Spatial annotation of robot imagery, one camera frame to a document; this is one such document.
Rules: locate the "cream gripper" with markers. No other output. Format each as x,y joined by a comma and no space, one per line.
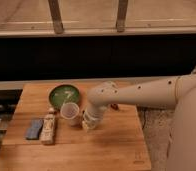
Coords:
87,126

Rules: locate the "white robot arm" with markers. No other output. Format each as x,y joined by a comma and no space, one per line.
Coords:
178,93

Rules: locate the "clear plastic cup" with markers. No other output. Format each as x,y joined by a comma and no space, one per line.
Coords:
70,112

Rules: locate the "green bowl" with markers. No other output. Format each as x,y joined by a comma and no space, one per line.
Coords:
62,94

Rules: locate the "white lying bottle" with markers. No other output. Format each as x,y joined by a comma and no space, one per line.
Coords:
48,130

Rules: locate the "blue sponge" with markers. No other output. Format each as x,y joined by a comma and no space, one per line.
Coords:
33,131

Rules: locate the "left metal table leg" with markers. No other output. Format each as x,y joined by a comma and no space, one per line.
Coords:
56,16

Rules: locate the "metal table leg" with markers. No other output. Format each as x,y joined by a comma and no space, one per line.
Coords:
56,16
121,15

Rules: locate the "right metal table leg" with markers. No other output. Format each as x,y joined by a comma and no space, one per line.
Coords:
121,15

